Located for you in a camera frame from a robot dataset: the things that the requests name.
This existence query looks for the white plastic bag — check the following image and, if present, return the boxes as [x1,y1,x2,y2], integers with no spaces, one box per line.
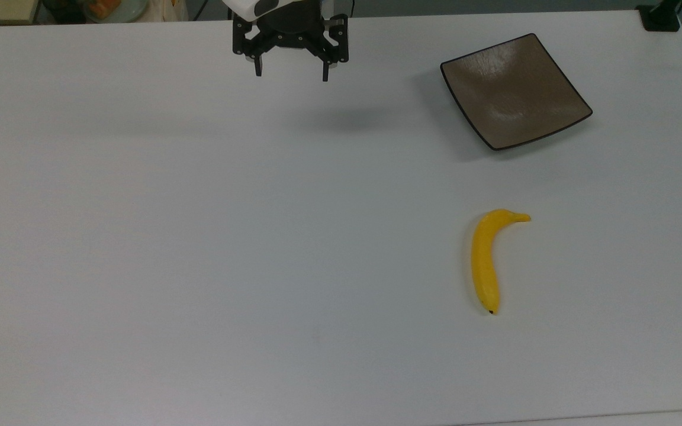
[140,0,189,23]

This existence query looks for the square brown ceramic plate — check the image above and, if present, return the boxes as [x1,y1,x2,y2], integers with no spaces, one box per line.
[440,33,593,151]

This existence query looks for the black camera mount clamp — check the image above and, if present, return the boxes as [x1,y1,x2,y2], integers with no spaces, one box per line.
[636,0,682,32]

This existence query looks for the round plate with orange food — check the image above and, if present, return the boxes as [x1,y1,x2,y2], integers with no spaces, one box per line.
[83,0,147,24]

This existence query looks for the yellow banana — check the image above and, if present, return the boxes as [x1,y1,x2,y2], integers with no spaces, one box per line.
[471,208,532,315]

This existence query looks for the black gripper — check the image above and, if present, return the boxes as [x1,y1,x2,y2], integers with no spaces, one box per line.
[233,5,349,82]

